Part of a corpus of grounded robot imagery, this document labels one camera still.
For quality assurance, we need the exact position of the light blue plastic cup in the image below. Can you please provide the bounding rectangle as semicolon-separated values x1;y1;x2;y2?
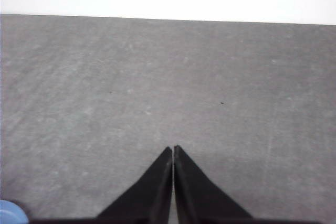
1;200;29;224

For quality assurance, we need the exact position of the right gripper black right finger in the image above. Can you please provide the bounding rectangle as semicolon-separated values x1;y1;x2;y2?
174;145;254;223

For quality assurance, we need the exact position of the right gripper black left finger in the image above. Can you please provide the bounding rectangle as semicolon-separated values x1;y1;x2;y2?
97;147;173;223

